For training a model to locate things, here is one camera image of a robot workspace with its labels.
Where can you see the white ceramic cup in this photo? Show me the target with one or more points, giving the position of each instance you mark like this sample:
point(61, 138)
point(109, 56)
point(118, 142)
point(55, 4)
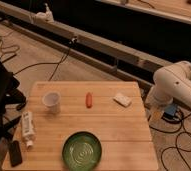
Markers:
point(52, 101)

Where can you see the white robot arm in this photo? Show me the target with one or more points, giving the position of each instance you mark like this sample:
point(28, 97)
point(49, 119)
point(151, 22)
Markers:
point(171, 82)

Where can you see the green ceramic bowl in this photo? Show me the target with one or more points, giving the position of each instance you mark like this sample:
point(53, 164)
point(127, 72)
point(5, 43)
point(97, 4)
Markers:
point(82, 151)

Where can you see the white rectangular block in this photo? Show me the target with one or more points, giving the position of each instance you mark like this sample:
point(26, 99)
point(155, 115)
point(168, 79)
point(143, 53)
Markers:
point(123, 100)

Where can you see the blue box on floor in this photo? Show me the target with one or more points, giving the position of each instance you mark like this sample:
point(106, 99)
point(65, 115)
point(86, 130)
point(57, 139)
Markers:
point(170, 111)

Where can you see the white tube with label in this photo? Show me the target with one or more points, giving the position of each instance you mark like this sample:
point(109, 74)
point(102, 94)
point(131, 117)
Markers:
point(28, 133)

